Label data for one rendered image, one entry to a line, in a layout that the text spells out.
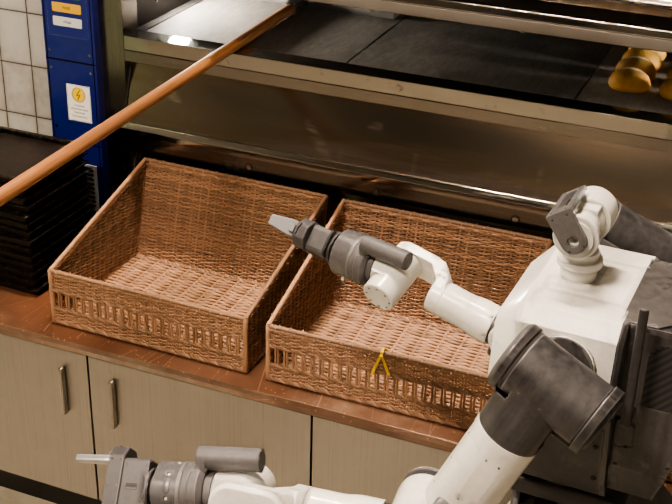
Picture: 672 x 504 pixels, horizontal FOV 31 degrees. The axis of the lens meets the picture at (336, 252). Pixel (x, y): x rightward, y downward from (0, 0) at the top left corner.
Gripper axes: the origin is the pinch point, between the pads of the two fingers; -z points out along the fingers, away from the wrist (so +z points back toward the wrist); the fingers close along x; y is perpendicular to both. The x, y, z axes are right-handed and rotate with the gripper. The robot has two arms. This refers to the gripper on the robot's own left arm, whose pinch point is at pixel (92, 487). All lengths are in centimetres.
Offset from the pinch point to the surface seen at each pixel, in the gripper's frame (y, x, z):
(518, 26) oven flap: -60, 116, 52
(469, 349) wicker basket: -119, 62, 37
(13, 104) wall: -107, 127, -94
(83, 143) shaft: -39, 78, -33
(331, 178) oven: -109, 104, 1
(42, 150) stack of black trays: -96, 107, -76
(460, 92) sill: -87, 115, 36
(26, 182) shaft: -26, 63, -37
